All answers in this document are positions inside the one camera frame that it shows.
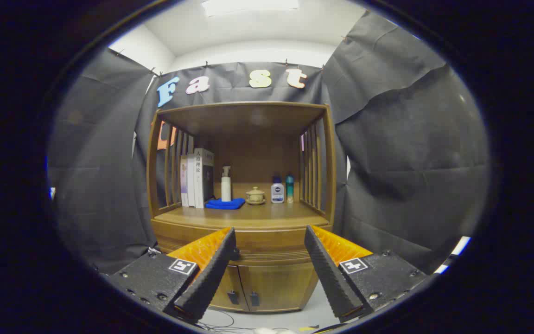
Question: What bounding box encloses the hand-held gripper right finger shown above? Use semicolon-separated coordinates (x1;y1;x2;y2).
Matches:
304;225;434;324

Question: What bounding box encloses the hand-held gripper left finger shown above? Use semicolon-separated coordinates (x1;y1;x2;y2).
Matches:
105;226;240;324

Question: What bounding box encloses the wooden cabinet door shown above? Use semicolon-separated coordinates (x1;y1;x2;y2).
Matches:
209;264;249;311
239;262;318;312

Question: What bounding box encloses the wooden countertop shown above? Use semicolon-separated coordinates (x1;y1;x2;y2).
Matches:
153;183;330;229

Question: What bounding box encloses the wooden cabinet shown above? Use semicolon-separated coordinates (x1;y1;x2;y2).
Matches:
146;101;337;312

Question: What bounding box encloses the blue folded cloth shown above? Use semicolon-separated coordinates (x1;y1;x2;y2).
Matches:
205;198;246;210

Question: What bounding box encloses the white pump bottle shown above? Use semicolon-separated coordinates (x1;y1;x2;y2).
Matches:
221;166;232;202

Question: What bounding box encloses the beige lidded teacup with saucer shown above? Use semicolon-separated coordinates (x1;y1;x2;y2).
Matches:
246;186;266;206

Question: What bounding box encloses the white and purple book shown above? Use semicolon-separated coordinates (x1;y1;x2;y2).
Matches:
180;155;189;207

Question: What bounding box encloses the plain white book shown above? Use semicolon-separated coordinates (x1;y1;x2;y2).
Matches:
187;153;196;207

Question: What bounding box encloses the white book with dark cover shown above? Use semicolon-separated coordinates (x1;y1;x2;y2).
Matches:
194;148;215;209

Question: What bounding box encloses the white lotion bottle blue cap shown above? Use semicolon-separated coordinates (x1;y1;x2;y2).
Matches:
270;176;286;204

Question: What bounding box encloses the ceiling light panel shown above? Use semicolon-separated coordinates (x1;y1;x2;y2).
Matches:
201;0;300;17

